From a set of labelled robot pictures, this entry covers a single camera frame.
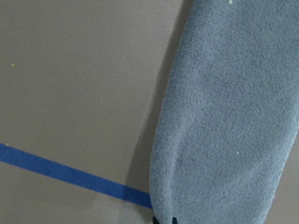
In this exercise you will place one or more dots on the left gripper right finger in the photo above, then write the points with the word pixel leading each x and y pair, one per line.
pixel 174 220

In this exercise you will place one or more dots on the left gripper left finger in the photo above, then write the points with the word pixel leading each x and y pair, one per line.
pixel 155 221

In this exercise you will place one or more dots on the pink and grey microfibre towel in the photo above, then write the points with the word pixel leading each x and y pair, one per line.
pixel 230 114

